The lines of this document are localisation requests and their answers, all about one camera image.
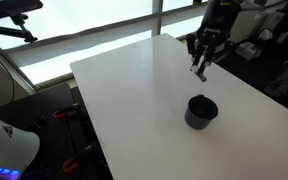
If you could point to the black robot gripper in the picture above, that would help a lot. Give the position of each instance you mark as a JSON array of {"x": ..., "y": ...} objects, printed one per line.
[{"x": 211, "y": 40}]

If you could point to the red marker with white cap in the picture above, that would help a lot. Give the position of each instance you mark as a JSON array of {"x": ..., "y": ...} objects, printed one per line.
[{"x": 201, "y": 76}]

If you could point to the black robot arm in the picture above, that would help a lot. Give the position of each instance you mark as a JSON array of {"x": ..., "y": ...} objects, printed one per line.
[{"x": 221, "y": 10}]

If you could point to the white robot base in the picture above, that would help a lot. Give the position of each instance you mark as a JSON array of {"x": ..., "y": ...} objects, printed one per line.
[{"x": 18, "y": 148}]

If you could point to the dark blue cup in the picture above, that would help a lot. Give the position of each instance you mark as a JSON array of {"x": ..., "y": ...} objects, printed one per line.
[{"x": 200, "y": 111}]

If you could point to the white power adapter box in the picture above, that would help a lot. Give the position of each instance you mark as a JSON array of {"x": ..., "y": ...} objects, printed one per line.
[{"x": 248, "y": 50}]

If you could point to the orange handled clamp far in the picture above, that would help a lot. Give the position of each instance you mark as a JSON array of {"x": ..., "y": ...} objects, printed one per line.
[{"x": 66, "y": 112}]

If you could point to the orange handled clamp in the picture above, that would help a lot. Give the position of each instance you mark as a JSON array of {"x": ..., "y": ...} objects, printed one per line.
[
  {"x": 66, "y": 112},
  {"x": 86, "y": 153}
]

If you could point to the orange handled clamp near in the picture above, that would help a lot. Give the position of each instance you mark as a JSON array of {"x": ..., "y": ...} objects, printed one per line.
[{"x": 86, "y": 153}]

